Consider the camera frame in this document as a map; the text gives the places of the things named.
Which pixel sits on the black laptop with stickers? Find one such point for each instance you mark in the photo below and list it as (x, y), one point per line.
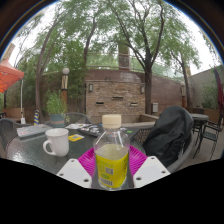
(91, 131)

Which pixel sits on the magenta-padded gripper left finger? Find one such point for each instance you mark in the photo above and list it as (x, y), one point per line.
(76, 171)

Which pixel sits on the globe-topped lamp post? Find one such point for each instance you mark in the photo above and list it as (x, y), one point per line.
(64, 85)

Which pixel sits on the green plant in blue pot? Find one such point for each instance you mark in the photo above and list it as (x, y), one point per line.
(56, 105)

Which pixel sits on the grey laptop with stickers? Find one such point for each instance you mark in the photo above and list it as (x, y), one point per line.
(33, 130)

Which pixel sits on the dark metal patio chair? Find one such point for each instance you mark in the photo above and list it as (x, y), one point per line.
(211, 135)

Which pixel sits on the white paper sheet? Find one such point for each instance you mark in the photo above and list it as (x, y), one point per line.
(76, 126)

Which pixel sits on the dark round patio table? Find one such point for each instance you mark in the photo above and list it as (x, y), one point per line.
(200, 117)

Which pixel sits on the yellow card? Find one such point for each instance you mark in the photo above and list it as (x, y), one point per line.
(76, 137)

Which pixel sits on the clear bottle with yellow label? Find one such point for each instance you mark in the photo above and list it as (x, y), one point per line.
(111, 160)

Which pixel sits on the black backpack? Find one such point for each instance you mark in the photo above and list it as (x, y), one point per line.
(168, 135)

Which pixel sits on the white mug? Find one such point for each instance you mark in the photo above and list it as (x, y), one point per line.
(58, 141)

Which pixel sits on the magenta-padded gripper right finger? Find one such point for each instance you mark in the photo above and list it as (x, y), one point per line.
(150, 170)

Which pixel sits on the yellow and blue striped cone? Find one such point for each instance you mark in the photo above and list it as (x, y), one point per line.
(36, 118)

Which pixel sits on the orange patio umbrella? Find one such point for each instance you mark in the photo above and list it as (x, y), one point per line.
(8, 75)

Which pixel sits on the closed maroon umbrella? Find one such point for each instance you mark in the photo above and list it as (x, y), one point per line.
(220, 93)

